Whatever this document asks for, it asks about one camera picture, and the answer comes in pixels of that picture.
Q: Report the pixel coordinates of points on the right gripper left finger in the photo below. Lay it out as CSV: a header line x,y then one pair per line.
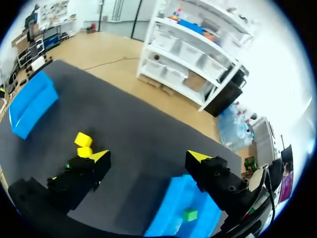
x,y
81,173

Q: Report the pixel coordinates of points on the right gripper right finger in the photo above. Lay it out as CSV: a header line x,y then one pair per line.
x,y
218,181

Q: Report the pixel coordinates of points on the blue plastic bin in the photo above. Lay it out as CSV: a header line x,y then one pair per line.
x,y
33,103
182,210

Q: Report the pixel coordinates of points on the green cube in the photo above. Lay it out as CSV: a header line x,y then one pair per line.
x,y
67,165
190,214

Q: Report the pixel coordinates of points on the yellow cube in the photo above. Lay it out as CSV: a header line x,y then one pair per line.
x,y
83,139
84,151

